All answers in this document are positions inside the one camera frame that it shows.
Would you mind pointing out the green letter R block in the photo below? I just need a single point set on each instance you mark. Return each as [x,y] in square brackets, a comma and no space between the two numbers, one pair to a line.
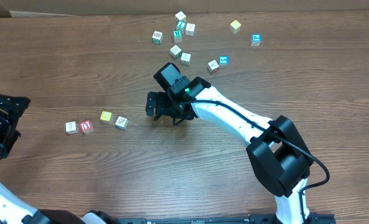
[177,36]

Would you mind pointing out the red letter U block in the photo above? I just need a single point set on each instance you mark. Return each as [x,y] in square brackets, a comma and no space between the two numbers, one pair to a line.
[86,127]

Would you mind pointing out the green edged picture block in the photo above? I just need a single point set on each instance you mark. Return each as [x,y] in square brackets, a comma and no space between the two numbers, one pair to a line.
[175,51]

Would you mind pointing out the plain white picture block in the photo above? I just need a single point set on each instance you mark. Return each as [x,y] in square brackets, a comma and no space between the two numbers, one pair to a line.
[185,59]

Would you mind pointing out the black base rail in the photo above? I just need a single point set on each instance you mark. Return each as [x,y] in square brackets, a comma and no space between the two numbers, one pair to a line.
[203,221]

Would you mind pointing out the blue edged picture block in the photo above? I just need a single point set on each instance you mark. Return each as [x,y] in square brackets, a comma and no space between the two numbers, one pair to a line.
[121,122]

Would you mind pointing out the yellow block far right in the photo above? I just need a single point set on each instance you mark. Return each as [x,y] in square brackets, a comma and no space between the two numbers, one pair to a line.
[235,27]

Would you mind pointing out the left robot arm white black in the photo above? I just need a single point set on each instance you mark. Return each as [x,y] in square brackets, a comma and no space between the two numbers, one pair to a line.
[12,208]

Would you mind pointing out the white top back block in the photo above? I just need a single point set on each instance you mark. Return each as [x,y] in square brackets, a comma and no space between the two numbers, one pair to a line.
[180,16]

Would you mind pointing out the yellow top block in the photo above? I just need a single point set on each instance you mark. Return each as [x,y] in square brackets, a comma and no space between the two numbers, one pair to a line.
[107,117]

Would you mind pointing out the yellow block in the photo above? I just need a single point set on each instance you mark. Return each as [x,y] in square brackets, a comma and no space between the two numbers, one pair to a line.
[107,117]
[235,27]

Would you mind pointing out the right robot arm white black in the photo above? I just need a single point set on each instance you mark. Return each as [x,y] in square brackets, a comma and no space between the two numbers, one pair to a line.
[278,154]

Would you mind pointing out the green letter B block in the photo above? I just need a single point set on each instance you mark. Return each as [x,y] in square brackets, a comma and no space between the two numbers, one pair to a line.
[157,37]

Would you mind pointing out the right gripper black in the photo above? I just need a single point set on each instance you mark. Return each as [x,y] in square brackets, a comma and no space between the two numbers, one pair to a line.
[160,98]

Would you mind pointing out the white letter I block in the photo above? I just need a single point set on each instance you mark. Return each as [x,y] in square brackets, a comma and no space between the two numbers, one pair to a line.
[71,127]

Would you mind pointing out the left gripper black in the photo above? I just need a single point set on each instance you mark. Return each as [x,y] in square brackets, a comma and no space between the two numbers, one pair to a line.
[6,124]

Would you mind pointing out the blue letter P block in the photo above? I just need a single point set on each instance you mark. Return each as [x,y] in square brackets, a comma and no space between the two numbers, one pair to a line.
[255,40]

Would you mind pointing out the blue number 5 block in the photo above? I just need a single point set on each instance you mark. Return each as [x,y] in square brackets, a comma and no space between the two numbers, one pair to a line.
[223,61]

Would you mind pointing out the white picture block upper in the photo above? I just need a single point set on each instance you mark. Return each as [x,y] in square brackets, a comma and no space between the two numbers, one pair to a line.
[190,29]

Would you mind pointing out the red edged picture block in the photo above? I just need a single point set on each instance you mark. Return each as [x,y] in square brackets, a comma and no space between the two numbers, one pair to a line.
[213,66]

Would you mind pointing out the green letter L block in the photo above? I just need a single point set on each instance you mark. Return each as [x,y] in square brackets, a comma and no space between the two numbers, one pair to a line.
[181,25]

